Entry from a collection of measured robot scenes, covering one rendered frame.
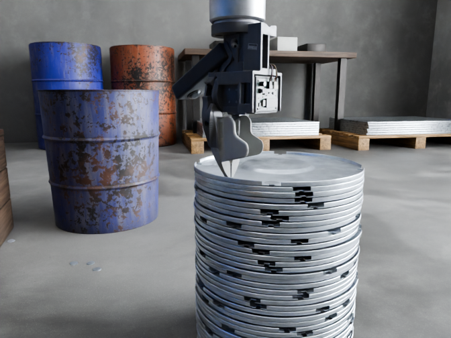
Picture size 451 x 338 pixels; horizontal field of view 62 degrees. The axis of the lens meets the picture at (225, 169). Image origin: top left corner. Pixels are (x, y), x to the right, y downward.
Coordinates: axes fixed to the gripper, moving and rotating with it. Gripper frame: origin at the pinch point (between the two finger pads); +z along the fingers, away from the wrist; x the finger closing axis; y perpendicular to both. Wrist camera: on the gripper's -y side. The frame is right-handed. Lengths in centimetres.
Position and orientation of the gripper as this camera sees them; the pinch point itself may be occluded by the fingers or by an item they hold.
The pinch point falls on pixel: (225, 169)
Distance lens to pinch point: 56.3
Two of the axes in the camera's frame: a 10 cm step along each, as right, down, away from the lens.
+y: 7.8, 1.2, -6.2
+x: 6.3, -1.5, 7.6
